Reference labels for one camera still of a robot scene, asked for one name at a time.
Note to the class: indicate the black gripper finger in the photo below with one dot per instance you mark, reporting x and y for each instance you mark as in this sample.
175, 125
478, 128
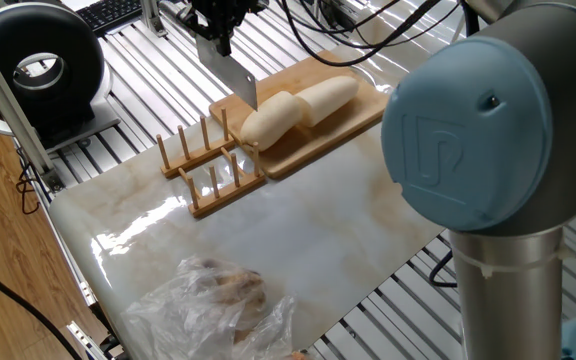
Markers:
205, 30
225, 37

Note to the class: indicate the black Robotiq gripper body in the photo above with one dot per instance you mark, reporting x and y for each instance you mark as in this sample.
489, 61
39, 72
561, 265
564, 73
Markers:
223, 7

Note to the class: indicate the steel cleaver knife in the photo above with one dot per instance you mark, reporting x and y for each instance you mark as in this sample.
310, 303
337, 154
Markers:
233, 75

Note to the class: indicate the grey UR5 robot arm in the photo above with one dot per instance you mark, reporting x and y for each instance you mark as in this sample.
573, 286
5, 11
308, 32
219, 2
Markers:
493, 140

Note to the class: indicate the cut white radish piece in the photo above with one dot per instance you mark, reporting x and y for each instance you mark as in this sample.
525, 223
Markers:
328, 97

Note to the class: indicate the black keyboard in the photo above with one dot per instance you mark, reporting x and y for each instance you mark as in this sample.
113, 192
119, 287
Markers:
108, 12

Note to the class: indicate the wooden cutting board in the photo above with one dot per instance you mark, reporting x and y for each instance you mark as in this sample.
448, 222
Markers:
328, 135

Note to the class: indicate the wooden peg rack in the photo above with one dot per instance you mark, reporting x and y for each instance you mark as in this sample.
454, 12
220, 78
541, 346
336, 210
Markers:
223, 197

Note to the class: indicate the marble pattern table mat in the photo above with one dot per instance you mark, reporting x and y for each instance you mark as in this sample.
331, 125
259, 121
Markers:
293, 225

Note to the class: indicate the brown mushroom with dark cap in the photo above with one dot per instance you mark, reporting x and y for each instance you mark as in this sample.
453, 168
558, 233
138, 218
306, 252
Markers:
240, 285

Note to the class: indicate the clear plastic bag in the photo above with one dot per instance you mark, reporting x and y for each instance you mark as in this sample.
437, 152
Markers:
183, 315

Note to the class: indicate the pale brown mushroom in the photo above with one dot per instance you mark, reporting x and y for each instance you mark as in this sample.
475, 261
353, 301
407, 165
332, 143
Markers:
248, 320

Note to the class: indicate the aluminium frame post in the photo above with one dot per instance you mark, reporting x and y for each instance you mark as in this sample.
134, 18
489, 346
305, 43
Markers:
152, 17
13, 110

